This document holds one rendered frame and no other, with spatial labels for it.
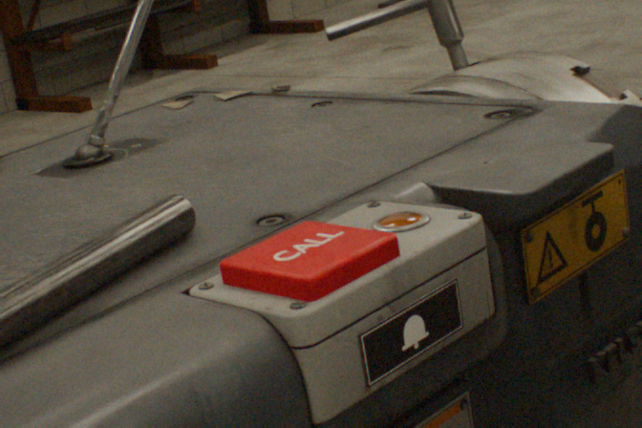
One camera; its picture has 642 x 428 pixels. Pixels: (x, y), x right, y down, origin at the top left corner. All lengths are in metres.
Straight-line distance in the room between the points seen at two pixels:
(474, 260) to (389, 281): 0.06
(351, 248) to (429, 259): 0.04
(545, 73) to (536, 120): 0.25
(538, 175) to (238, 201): 0.17
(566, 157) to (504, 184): 0.05
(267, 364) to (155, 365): 0.05
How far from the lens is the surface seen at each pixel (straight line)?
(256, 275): 0.55
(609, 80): 1.08
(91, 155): 0.86
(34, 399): 0.50
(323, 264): 0.54
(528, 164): 0.69
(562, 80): 1.01
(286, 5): 10.10
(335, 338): 0.54
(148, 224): 0.62
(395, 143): 0.77
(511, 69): 1.02
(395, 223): 0.61
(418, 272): 0.57
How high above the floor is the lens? 1.45
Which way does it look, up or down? 16 degrees down
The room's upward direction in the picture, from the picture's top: 10 degrees counter-clockwise
